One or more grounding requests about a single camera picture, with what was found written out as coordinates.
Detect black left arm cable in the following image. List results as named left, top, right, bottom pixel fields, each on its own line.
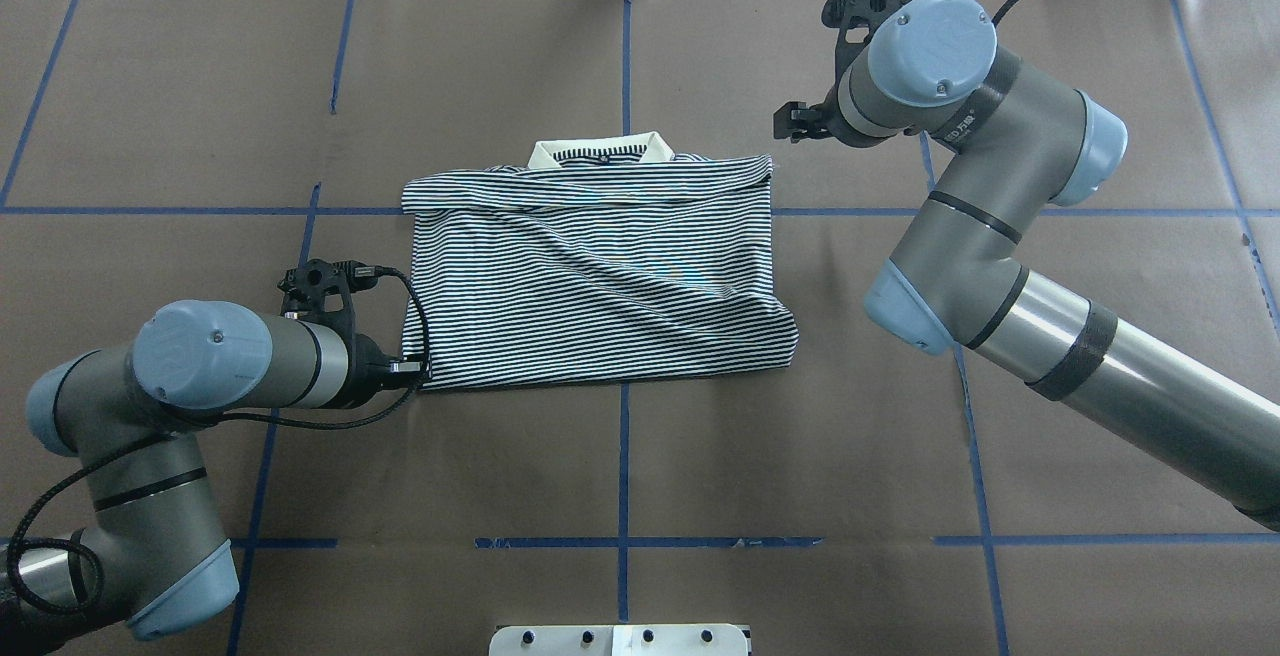
left=5, top=267, right=431, bottom=619

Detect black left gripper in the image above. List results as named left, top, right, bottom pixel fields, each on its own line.
left=346, top=334, right=425, bottom=409

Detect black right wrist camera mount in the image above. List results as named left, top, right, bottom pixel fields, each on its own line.
left=820, top=0, right=911, bottom=68

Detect striped polo shirt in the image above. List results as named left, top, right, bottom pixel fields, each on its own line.
left=399, top=132, right=799, bottom=390

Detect white pedestal column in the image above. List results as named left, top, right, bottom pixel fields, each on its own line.
left=488, top=623, right=753, bottom=655

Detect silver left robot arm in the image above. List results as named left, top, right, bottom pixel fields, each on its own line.
left=3, top=300, right=430, bottom=655

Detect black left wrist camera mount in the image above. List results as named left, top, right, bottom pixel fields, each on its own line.
left=276, top=259, right=397, bottom=340

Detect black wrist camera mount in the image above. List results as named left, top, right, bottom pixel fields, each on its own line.
left=820, top=0, right=911, bottom=68
left=276, top=259, right=397, bottom=340

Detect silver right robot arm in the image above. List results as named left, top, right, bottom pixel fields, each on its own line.
left=773, top=0, right=1277, bottom=530

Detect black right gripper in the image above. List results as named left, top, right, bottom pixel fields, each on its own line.
left=773, top=86, right=861, bottom=147

